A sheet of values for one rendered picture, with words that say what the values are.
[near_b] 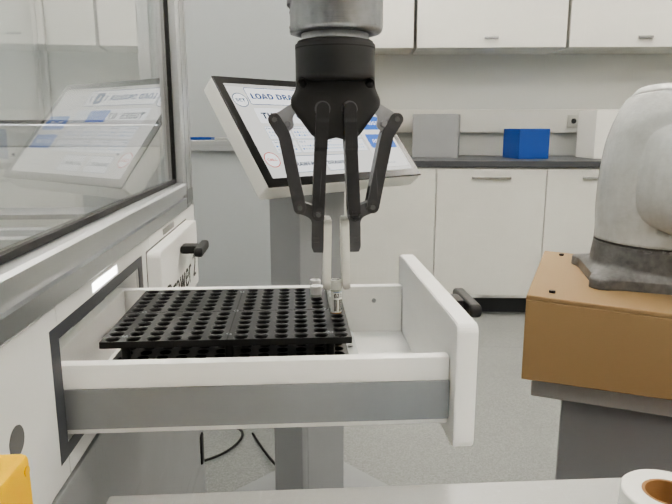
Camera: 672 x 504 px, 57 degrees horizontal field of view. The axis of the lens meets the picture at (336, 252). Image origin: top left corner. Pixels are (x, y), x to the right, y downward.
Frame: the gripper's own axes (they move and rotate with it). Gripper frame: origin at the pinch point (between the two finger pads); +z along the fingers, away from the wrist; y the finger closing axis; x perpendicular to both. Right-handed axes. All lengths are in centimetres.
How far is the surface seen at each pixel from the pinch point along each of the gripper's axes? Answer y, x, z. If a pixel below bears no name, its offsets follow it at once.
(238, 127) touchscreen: 16, -78, -12
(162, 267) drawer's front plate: 21.3, -18.7, 5.4
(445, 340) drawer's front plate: -9.0, 9.7, 6.1
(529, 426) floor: -80, -147, 96
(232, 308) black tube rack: 10.7, -1.8, 6.2
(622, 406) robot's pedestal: -38.3, -12.6, 23.8
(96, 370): 20.4, 11.7, 7.2
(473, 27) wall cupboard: -101, -319, -70
